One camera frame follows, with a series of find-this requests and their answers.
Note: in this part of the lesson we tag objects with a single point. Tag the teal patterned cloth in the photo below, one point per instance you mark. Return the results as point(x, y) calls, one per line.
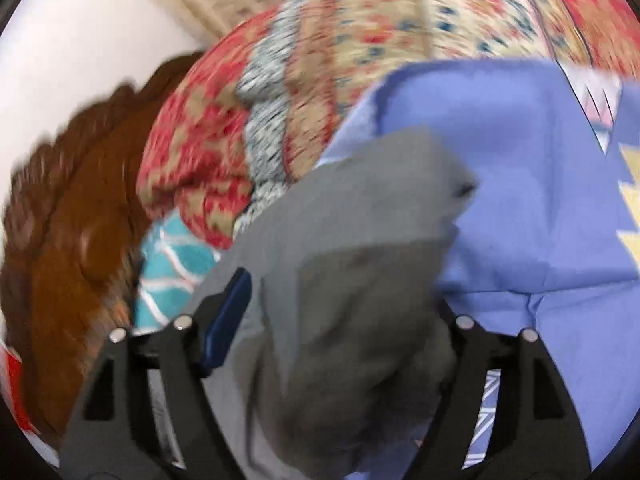
point(170, 270)

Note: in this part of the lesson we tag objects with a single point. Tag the red cloth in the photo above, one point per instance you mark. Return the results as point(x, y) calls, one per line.
point(14, 385)

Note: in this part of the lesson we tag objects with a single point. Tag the red floral quilt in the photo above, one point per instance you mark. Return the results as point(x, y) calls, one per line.
point(215, 150)

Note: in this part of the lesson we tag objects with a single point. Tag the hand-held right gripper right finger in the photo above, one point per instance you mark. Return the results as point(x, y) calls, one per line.
point(475, 350)

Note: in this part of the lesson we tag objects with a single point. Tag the carved wooden headboard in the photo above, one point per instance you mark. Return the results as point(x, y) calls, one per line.
point(75, 260)

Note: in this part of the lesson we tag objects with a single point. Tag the grey puffer jacket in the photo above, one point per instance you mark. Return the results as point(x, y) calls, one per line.
point(340, 285)

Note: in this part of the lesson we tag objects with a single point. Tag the blue blanket with white print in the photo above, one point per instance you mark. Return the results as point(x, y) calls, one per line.
point(525, 185)

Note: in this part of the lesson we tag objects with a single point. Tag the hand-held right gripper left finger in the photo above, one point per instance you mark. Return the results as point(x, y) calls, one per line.
point(225, 320)

